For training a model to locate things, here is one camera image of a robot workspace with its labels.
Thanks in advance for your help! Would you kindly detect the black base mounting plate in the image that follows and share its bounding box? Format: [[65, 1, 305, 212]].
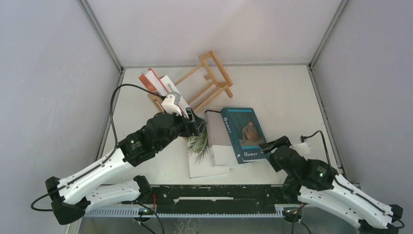
[[144, 184, 299, 215]]

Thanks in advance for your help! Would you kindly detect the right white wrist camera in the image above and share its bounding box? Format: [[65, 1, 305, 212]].
[[290, 140, 310, 155]]

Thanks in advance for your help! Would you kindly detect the wooden book rack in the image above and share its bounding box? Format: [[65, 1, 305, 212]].
[[148, 51, 233, 113]]

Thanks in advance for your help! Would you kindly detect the teal Humor book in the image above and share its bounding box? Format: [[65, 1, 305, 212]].
[[221, 107, 267, 164]]

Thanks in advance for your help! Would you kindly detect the grey white notebook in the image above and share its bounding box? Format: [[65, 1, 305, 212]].
[[205, 110, 239, 168]]

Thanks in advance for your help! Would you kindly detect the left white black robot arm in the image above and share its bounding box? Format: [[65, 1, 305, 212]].
[[45, 108, 207, 225]]

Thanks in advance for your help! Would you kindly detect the coffee cover white book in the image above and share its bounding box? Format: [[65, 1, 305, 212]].
[[160, 75, 189, 113]]

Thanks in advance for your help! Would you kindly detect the orange cover book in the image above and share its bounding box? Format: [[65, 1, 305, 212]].
[[139, 68, 168, 96]]

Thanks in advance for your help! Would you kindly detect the palm leaf white book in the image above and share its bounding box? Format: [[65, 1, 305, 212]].
[[187, 128, 230, 179]]

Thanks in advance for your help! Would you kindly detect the black camera cable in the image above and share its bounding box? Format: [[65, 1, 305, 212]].
[[300, 130, 406, 229], [30, 83, 169, 213]]

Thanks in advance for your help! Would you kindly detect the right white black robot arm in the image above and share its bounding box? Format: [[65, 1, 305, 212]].
[[259, 136, 405, 234]]

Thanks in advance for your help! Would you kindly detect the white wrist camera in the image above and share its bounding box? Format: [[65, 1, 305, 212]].
[[161, 93, 182, 116], [290, 140, 310, 155]]

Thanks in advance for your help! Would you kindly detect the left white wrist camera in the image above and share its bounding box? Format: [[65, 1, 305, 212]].
[[161, 93, 182, 116]]

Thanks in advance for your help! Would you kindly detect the left black camera cable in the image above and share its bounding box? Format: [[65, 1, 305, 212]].
[[30, 83, 169, 213]]

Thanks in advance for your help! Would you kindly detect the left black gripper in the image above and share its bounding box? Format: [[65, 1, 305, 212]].
[[156, 108, 207, 152]]

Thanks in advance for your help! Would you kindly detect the aluminium frame rail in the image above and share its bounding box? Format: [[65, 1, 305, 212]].
[[86, 201, 300, 217]]

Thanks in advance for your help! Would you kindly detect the right black camera cable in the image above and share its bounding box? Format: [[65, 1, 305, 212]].
[[300, 130, 406, 229]]

